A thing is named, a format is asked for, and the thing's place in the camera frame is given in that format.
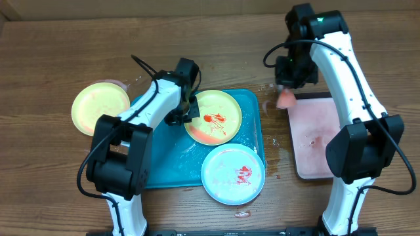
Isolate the yellow-green plate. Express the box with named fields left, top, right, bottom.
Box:
left=184, top=90, right=242, bottom=146

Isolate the light blue plate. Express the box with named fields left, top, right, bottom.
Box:
left=201, top=144, right=265, bottom=206

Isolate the black tray with soapy water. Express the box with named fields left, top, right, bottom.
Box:
left=287, top=92, right=340, bottom=181

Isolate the yellow plate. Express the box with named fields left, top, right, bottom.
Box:
left=71, top=82, right=131, bottom=136

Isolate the pink sponge with dark scourer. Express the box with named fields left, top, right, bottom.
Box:
left=276, top=88, right=297, bottom=109

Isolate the teal plastic tray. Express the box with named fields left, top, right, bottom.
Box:
left=146, top=89, right=266, bottom=189

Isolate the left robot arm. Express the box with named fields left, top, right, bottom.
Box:
left=77, top=56, right=201, bottom=235

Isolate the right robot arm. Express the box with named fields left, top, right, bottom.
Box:
left=274, top=3, right=404, bottom=235

